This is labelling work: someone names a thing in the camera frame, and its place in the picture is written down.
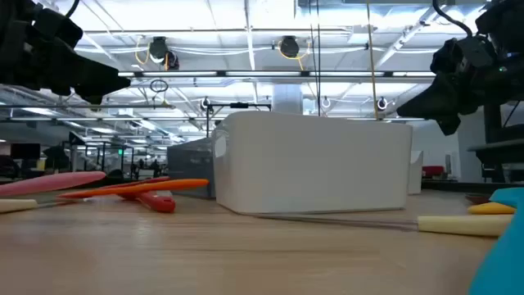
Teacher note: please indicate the long ceiling light bar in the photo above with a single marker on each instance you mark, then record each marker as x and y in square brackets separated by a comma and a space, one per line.
[262, 73]

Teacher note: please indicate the red couch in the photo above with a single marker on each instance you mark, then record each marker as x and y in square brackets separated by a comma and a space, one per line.
[433, 171]

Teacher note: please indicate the large white plastic bin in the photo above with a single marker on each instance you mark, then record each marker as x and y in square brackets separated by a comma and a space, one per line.
[311, 164]

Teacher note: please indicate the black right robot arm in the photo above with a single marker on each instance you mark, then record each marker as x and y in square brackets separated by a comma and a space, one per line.
[507, 24]

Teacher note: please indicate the white building column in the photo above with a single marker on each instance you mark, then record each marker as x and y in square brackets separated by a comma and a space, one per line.
[287, 100]

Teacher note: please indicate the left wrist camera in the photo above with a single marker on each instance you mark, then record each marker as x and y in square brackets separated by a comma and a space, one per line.
[57, 26]

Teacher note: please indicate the grey side desk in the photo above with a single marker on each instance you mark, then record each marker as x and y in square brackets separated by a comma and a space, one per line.
[497, 151]

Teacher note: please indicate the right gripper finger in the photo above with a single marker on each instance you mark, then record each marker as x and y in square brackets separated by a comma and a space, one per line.
[449, 125]
[438, 100]

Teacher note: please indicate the grey translucent plastic bin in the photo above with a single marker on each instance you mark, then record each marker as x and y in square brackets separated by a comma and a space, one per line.
[190, 168]

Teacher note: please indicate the pink silicone spatula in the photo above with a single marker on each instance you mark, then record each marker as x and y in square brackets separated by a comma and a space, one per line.
[49, 182]

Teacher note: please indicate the blue silicone spatula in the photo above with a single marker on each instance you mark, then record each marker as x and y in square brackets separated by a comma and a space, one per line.
[503, 254]

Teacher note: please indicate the orange silicone spatula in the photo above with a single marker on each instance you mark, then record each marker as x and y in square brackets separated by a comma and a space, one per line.
[135, 188]

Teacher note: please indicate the small white plastic bin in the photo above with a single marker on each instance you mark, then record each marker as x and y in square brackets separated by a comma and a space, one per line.
[415, 172]

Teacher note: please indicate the yellow silicone spatula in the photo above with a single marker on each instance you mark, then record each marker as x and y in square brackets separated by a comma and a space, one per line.
[491, 209]

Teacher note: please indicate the black background monitor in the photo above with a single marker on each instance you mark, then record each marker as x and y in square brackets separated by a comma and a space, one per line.
[25, 151]

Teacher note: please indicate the person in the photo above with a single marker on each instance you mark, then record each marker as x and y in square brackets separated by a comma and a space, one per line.
[155, 167]

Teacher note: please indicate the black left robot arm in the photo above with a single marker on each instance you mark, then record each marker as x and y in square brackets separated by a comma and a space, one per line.
[16, 16]

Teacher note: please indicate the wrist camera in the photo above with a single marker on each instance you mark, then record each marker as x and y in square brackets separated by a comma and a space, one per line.
[57, 26]
[479, 51]

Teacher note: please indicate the red silicone spatula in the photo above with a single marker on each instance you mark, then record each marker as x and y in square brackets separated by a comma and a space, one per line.
[155, 180]

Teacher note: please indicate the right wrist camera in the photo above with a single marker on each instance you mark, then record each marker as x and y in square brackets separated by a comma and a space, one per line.
[479, 51]

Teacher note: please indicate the black background rig frame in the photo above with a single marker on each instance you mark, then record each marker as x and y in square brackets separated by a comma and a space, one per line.
[239, 105]

